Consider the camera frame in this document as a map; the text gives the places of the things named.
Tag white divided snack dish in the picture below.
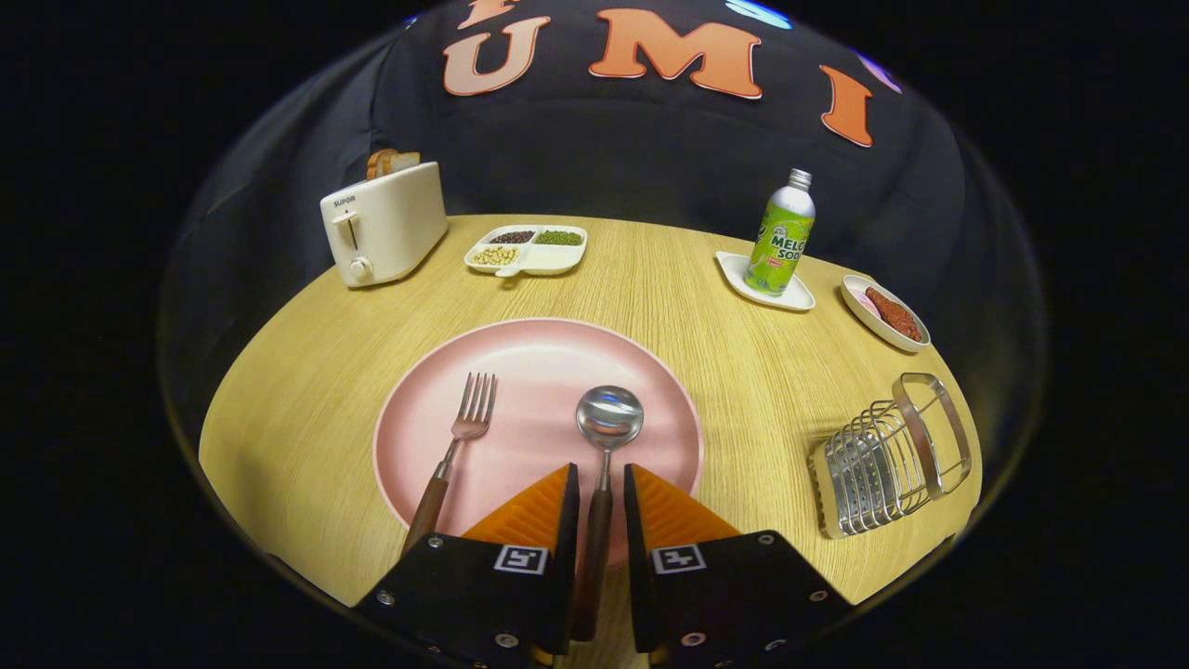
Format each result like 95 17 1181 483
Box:
464 224 589 279

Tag metal wire basket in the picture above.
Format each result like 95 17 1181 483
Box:
810 373 973 540

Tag cream white toaster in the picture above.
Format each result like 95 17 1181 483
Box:
320 161 449 288

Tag wooden handle metal fork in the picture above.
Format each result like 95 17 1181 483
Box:
401 373 498 557

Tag toasted bread slices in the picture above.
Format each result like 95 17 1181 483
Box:
366 149 422 181

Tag wooden handle metal spoon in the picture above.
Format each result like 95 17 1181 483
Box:
569 386 645 642

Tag white oval dish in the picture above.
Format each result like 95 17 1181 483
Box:
841 274 932 354

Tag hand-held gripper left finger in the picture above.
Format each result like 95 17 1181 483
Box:
353 463 581 669

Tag pink round plate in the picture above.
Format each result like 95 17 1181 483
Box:
373 318 704 568

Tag white square coaster plate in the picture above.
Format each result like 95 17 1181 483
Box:
715 251 817 312

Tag green label soda bottle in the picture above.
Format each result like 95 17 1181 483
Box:
743 168 817 297

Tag red-brown meat piece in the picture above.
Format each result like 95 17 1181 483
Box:
865 286 923 342

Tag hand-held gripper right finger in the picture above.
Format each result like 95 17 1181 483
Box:
622 463 854 669

